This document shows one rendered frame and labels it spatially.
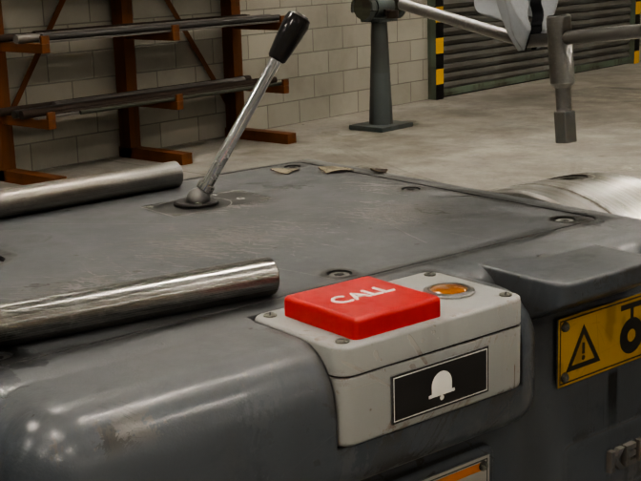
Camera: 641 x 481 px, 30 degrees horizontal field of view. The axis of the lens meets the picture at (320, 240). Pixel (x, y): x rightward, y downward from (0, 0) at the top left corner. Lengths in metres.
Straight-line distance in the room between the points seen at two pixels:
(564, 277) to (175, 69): 8.82
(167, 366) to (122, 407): 0.04
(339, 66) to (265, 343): 10.29
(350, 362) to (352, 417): 0.03
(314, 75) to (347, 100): 0.52
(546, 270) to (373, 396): 0.17
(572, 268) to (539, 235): 0.09
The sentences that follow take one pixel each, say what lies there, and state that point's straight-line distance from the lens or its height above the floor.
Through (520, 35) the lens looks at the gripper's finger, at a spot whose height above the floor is 1.36.
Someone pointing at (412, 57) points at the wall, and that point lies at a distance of 11.72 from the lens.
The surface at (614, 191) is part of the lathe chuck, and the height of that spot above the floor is 1.23.
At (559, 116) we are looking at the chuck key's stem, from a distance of 1.11.
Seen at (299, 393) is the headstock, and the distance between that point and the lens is 0.58.
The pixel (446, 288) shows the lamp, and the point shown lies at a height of 1.26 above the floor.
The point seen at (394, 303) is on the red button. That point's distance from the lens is 0.61.
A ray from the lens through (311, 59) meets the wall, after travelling 10.59.
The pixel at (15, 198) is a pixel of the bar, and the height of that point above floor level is 1.27.
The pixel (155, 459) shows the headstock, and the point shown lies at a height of 1.23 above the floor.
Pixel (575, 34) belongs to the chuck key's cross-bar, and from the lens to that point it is 1.09.
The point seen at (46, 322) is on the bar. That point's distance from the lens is 0.62.
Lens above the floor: 1.44
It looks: 14 degrees down
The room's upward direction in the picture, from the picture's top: 2 degrees counter-clockwise
